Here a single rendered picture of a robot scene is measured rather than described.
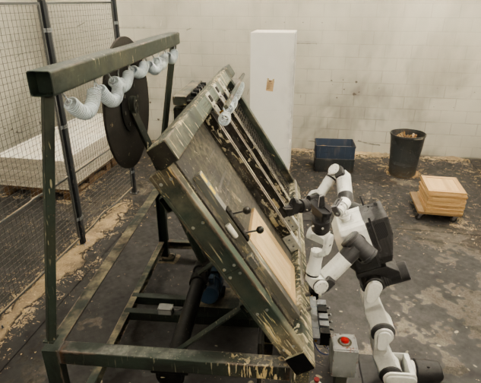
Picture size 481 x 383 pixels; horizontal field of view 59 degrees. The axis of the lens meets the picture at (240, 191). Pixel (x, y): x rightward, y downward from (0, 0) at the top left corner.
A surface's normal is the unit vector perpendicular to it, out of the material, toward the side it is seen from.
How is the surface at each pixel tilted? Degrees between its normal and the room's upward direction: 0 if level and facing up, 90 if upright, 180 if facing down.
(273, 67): 90
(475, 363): 0
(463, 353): 0
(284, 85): 90
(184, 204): 90
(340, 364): 90
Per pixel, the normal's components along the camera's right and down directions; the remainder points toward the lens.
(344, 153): -0.11, 0.41
